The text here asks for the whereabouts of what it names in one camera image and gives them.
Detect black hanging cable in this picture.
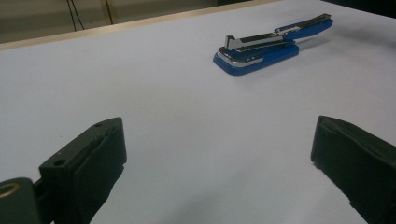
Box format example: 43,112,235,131
103,0,114,25
65,0,78,33

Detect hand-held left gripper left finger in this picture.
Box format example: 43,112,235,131
38,117,128,224

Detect wooden table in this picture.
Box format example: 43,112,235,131
0,0,281,51

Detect blue stapler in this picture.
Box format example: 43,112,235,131
212,12,334,77

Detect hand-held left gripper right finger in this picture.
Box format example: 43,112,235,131
310,115,396,224

